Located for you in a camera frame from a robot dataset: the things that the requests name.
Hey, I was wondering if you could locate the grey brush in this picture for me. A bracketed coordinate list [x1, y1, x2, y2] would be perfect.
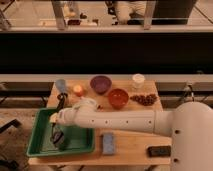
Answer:
[50, 131, 65, 148]

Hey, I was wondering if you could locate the green plastic tray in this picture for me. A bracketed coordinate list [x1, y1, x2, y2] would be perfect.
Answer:
[27, 108, 95, 157]

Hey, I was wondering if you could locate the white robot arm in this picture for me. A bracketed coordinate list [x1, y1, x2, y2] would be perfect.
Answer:
[50, 98, 213, 171]

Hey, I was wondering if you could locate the small dark metal cup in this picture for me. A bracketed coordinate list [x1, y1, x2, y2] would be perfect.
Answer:
[57, 93, 68, 104]

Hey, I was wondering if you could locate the blue cup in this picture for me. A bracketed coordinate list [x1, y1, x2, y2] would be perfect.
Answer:
[55, 79, 67, 93]

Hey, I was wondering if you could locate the orange fruit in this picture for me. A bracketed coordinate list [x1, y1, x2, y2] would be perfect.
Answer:
[73, 85, 83, 96]

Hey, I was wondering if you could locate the blue sponge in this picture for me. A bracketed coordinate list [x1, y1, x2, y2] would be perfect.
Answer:
[102, 132, 115, 155]

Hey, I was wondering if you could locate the purple bowl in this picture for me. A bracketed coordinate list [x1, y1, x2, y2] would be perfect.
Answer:
[90, 75, 112, 94]

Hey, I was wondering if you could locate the wooden table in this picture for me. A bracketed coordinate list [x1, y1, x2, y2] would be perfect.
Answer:
[28, 78, 171, 166]

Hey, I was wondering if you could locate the red bowl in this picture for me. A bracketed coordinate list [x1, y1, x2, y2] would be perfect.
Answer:
[108, 88, 129, 109]

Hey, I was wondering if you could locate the white paper cup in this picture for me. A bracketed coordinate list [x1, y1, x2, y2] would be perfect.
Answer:
[132, 74, 145, 89]

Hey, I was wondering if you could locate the brown grape bunch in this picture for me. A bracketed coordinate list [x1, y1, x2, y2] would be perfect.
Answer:
[130, 94, 157, 106]

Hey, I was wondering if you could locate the black rectangular device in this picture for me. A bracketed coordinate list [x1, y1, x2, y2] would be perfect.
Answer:
[147, 146, 171, 157]

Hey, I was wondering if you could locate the person in background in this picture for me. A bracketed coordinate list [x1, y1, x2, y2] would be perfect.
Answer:
[105, 0, 147, 25]

